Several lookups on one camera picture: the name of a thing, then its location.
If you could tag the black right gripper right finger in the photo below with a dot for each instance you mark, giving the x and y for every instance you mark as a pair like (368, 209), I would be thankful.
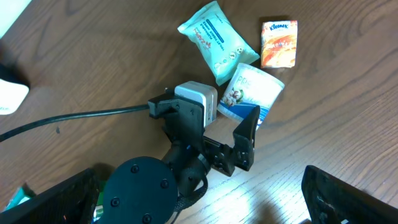
(330, 200)

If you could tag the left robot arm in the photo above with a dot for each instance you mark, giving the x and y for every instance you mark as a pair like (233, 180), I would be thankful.
(149, 190)

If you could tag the orange Kleenex tissue pack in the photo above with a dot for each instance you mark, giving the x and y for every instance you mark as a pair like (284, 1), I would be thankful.
(279, 44)

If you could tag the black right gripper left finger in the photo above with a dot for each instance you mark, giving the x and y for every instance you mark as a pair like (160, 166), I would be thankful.
(71, 201)

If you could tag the white barcode scanner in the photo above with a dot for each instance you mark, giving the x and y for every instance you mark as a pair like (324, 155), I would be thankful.
(13, 90)

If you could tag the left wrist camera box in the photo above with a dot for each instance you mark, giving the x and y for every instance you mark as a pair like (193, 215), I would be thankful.
(201, 93)

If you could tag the white round tub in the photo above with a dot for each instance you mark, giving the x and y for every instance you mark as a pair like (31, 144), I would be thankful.
(248, 88)

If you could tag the green white wipes pack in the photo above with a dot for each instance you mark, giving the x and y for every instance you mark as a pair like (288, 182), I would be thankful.
(220, 45)

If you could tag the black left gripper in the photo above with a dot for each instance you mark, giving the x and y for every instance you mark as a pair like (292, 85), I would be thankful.
(184, 121)

